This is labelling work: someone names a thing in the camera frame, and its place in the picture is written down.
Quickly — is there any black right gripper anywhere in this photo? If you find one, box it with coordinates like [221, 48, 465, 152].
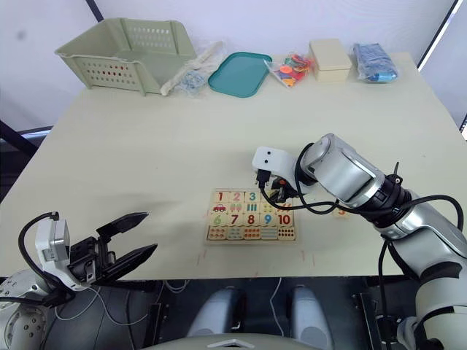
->
[269, 176, 296, 203]

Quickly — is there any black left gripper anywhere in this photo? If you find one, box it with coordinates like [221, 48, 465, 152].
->
[67, 211, 159, 287]

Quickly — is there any wooden number puzzle board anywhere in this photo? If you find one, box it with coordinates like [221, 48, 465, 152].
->
[203, 187, 298, 246]

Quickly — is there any grey rounded shape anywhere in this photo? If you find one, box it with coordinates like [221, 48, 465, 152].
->
[186, 286, 240, 340]
[290, 285, 335, 349]

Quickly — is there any grey robot torso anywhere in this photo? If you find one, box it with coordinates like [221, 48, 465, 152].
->
[144, 335, 331, 350]

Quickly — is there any bag of colourful pieces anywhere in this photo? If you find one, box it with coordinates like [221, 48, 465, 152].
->
[263, 50, 317, 89]

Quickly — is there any teal plastic tray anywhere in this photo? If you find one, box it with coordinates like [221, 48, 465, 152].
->
[207, 51, 274, 99]

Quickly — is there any cream rectangular box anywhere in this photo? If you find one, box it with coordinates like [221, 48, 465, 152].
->
[309, 38, 353, 82]

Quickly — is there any clear bag of blue clips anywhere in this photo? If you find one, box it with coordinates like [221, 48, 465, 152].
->
[174, 69, 209, 98]

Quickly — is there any long white plastic bag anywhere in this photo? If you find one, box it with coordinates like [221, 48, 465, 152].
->
[160, 40, 229, 98]

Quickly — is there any blue plastic bag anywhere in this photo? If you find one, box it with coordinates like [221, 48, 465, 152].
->
[352, 42, 399, 84]

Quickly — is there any pale green plastic basket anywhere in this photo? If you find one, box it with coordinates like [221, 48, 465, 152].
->
[54, 17, 198, 98]

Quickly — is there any black diagonal bar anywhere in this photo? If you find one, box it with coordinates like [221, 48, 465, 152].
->
[85, 0, 106, 22]
[415, 0, 464, 72]

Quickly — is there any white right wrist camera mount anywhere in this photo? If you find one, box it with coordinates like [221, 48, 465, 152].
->
[251, 146, 314, 194]

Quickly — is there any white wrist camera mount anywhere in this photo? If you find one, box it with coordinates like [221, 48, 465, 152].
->
[251, 146, 314, 194]
[34, 217, 88, 292]

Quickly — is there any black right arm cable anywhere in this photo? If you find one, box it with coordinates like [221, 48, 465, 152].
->
[255, 168, 465, 329]

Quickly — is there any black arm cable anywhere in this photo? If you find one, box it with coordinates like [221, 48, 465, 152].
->
[255, 168, 465, 329]
[18, 210, 74, 307]

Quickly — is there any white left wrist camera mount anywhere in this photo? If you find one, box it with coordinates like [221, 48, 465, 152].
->
[34, 217, 88, 292]

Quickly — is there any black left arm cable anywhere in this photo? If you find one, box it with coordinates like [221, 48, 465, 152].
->
[18, 210, 74, 307]

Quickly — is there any black metal frame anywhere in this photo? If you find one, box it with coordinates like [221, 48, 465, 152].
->
[0, 118, 54, 161]

